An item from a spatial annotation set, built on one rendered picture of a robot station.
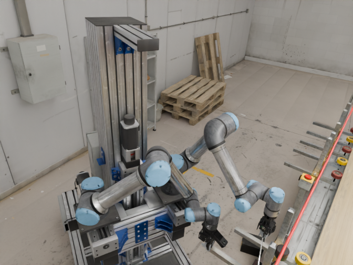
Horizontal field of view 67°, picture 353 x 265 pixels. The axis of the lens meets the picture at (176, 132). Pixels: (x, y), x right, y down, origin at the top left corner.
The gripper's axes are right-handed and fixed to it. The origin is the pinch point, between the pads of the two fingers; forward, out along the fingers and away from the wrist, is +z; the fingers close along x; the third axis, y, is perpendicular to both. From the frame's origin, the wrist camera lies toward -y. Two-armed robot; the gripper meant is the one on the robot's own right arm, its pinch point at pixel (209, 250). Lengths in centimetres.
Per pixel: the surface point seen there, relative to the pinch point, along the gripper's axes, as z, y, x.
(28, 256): 83, 146, 55
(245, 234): -0.8, -11.6, -23.9
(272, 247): -27.7, -31.2, -2.3
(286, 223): -23.1, -31.3, -27.3
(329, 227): -7, -53, -60
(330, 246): -7, -56, -44
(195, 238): 83, 41, -59
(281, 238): -10.5, -31.5, -27.4
